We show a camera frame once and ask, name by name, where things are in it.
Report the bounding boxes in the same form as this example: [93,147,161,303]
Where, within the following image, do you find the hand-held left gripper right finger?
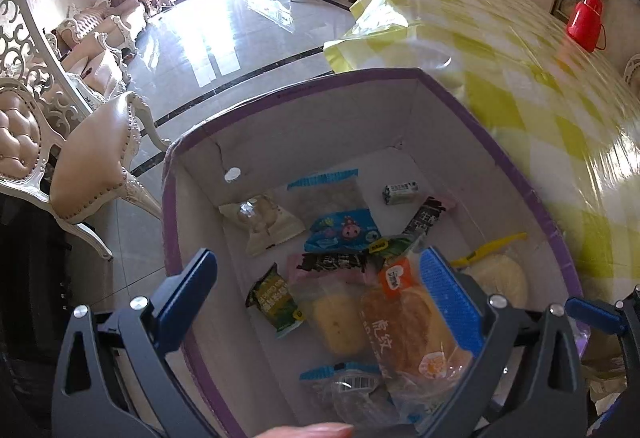
[420,245,588,438]

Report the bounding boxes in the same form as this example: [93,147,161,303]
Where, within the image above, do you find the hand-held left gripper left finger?
[52,248,218,438]

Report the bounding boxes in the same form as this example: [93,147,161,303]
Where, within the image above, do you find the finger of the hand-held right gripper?
[565,285,640,354]

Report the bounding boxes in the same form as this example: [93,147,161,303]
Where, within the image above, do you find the orange label bread packet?
[359,254,475,434]

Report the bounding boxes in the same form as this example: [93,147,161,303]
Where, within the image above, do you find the clear white bun packet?
[218,195,306,257]

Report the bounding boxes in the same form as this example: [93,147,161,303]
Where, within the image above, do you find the purple rimmed cardboard box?
[161,67,583,438]

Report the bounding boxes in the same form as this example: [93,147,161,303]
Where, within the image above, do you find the person's left hand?
[255,422,354,438]

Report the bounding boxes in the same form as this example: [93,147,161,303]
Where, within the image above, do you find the white round bun packet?
[452,253,529,309]

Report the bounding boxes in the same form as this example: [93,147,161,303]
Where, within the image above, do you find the dark green snack packet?
[367,234,426,264]

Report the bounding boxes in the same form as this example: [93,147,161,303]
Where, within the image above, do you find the pink black snack bar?
[400,195,457,239]
[286,250,381,286]

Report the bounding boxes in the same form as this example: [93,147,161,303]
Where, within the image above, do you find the blue white wrapped candy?
[382,180,420,206]

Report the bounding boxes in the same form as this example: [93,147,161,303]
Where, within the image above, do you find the yellow cake clear packet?
[290,280,381,359]

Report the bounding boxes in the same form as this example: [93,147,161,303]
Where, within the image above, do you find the blue cartoon snack packet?
[303,208,382,254]

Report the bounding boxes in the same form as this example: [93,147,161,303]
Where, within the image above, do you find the barcode clear snack packet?
[299,360,401,429]

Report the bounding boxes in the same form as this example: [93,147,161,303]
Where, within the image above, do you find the blue strip clear packet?
[286,168,368,224]

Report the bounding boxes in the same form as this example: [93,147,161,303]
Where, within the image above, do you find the beige leather dining chair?
[0,78,173,261]

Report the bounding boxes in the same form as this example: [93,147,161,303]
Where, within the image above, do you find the beige tufted armchair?
[60,33,133,104]

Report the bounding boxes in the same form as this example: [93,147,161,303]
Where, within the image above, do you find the yellow checked tablecloth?
[324,0,640,319]

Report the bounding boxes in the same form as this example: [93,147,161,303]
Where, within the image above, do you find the beige tufted sofa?
[54,0,148,64]

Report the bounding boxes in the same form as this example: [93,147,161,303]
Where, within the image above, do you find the red thermos jug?
[566,0,607,53]

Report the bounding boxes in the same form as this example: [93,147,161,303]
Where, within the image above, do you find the white ornate partition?
[0,0,81,129]

